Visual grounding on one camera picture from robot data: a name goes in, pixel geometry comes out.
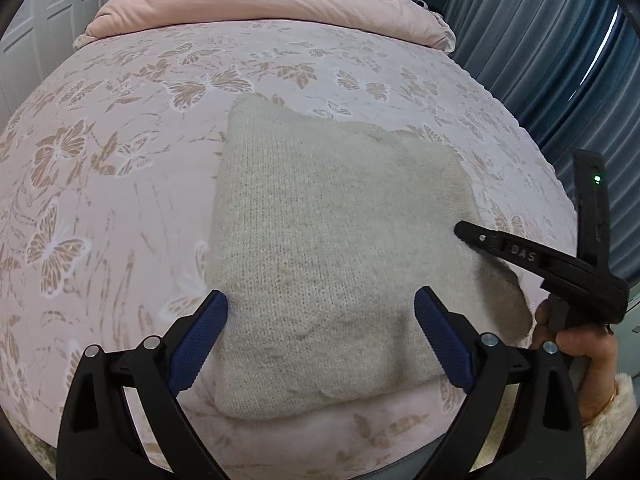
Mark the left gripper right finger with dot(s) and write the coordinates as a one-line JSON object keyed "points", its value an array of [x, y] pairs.
{"points": [[543, 437]]}

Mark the pink butterfly bed blanket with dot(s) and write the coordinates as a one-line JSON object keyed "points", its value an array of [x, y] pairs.
{"points": [[108, 174]]}

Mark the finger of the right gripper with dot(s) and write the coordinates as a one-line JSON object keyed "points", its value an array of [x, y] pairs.
{"points": [[543, 261]]}

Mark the blue-grey curtain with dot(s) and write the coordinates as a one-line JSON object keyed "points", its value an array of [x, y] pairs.
{"points": [[568, 71]]}

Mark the right hand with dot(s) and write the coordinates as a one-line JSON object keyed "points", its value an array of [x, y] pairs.
{"points": [[589, 342]]}

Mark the pink folded duvet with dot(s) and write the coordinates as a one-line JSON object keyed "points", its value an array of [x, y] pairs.
{"points": [[399, 19]]}

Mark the cream fluffy sleeve cuff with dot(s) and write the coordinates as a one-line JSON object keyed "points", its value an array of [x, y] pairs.
{"points": [[604, 431]]}

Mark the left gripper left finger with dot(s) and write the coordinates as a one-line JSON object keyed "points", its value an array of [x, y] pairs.
{"points": [[98, 438]]}

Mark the beige heart-pattern knit sweater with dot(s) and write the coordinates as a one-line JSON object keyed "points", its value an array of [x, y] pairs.
{"points": [[323, 232]]}

